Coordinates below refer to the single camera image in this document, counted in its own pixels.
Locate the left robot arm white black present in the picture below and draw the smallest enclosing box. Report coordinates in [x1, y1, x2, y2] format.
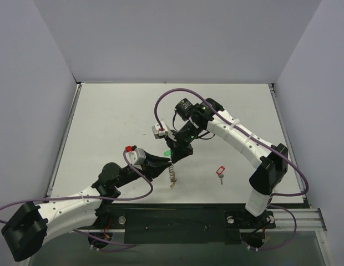
[1, 151, 172, 262]

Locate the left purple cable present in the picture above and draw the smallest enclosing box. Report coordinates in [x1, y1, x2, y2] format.
[0, 151, 155, 253]

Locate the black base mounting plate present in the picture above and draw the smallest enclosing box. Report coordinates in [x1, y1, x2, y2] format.
[87, 203, 276, 244]

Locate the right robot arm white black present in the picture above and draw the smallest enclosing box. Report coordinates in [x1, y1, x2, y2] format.
[165, 98, 288, 227]

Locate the aluminium rail frame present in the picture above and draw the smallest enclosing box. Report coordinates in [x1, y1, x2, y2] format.
[42, 83, 323, 252]

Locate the red tag key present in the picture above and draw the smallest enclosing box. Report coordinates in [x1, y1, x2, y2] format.
[216, 166, 225, 185]

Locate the large keyring blue handle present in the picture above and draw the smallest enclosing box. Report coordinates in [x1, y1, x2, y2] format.
[168, 163, 178, 188]

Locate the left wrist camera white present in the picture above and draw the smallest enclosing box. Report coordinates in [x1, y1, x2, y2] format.
[125, 146, 146, 166]

